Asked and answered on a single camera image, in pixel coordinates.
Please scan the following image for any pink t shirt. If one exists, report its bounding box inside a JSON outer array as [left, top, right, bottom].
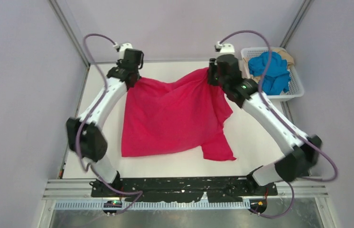
[[121, 68, 235, 161]]

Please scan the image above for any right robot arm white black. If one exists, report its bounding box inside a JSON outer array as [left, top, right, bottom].
[[207, 54, 322, 195]]

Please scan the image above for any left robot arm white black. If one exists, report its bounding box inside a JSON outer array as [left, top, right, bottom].
[[66, 43, 144, 197]]

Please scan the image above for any blue t shirt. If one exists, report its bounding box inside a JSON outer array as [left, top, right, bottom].
[[248, 51, 291, 95]]

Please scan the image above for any beige t shirt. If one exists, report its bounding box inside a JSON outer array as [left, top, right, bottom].
[[242, 48, 295, 83]]

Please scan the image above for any white plastic basket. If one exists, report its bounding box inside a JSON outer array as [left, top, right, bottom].
[[241, 47, 305, 101]]

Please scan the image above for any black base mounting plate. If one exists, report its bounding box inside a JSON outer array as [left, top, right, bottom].
[[89, 176, 278, 203]]

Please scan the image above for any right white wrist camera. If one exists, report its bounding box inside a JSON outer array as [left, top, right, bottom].
[[214, 41, 235, 57]]

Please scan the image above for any white slotted cable duct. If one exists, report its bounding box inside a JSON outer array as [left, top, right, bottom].
[[54, 199, 250, 210]]

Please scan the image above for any aluminium frame rail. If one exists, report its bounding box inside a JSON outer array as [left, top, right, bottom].
[[42, 179, 329, 200]]

